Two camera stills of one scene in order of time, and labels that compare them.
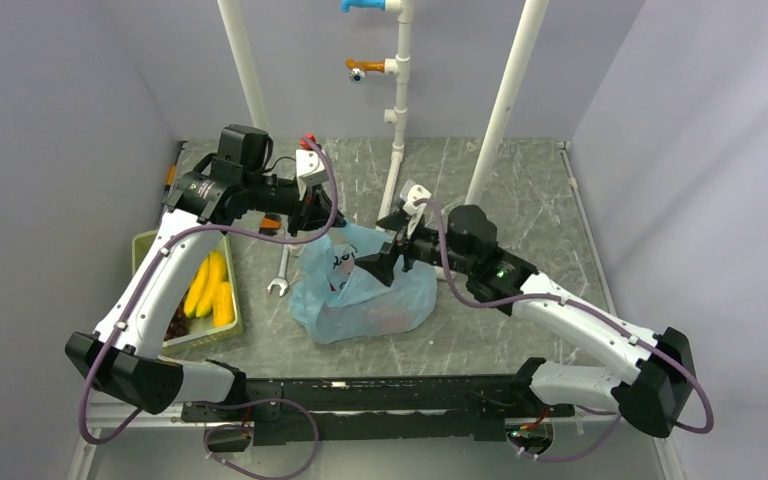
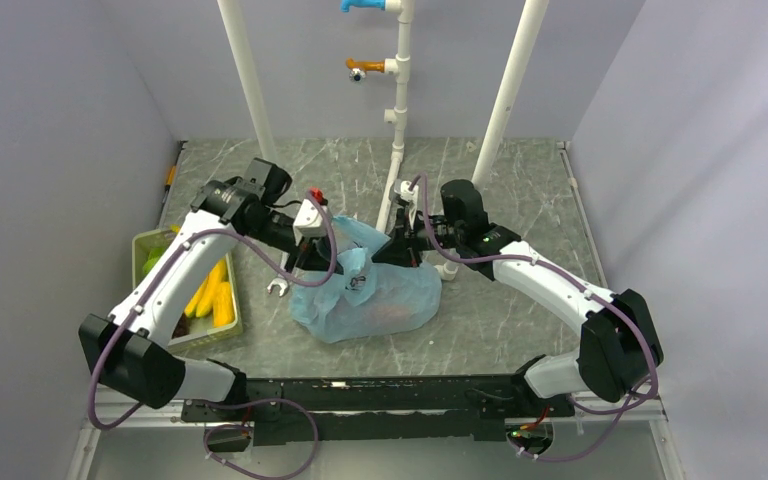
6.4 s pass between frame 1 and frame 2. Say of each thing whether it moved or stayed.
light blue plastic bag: stayed
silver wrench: stayed
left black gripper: moved
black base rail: stayed
